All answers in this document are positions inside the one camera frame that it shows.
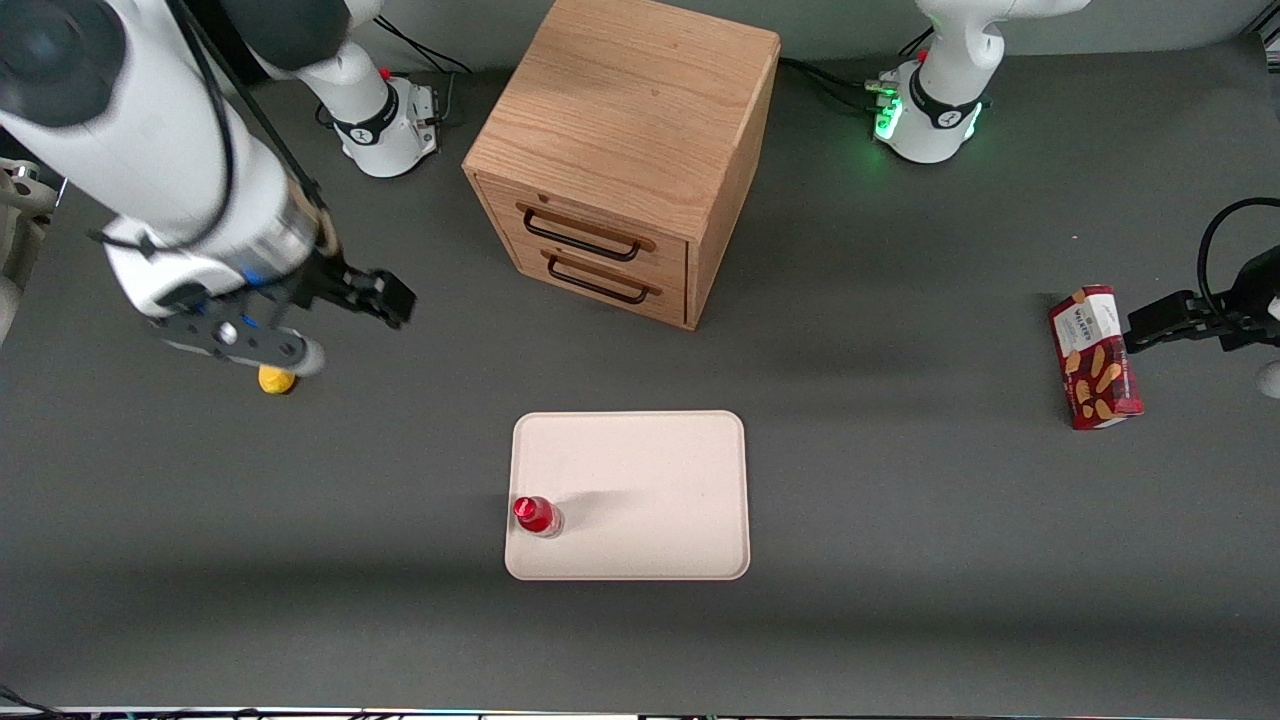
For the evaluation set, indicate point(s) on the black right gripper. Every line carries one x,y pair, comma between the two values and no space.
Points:
327,281

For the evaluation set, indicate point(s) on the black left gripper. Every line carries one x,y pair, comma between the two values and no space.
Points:
1243,313

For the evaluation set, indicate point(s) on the red coke bottle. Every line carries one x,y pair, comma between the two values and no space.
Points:
535,515

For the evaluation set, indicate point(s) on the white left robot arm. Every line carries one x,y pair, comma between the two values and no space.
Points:
950,95

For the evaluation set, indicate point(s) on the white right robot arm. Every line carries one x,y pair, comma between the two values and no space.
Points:
150,130

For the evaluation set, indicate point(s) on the beige rectangular tray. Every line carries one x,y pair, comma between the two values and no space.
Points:
640,480

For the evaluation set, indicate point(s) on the red cookie box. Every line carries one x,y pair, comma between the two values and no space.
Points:
1098,365

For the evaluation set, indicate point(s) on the white rounded fixture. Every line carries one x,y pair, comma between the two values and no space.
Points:
22,200
1271,380

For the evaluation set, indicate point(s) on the yellow lemon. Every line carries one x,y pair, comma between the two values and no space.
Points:
276,383

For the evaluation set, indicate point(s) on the wooden drawer cabinet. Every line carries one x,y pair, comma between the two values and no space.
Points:
630,110

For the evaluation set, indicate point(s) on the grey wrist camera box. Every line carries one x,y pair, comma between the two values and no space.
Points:
245,340

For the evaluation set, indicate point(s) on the aluminium frame rail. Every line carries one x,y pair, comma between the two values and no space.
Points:
1268,38

